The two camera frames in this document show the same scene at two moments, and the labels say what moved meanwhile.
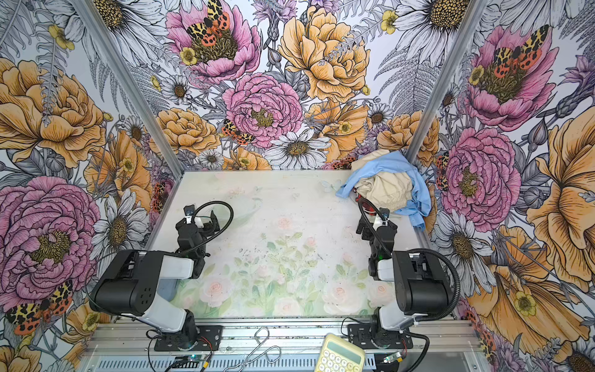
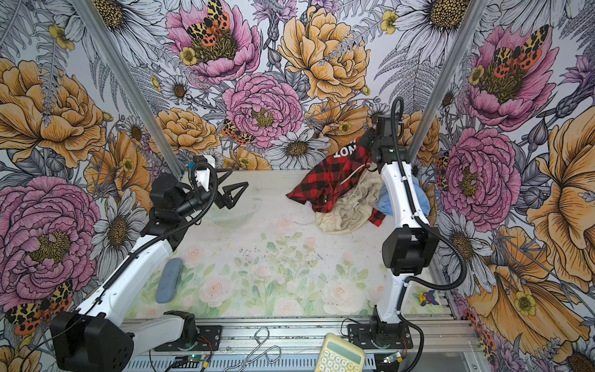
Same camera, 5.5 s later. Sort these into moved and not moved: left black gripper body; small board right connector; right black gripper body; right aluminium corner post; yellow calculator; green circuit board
Moved: left black gripper body; right black gripper body
Not moved: small board right connector; yellow calculator; green circuit board; right aluminium corner post
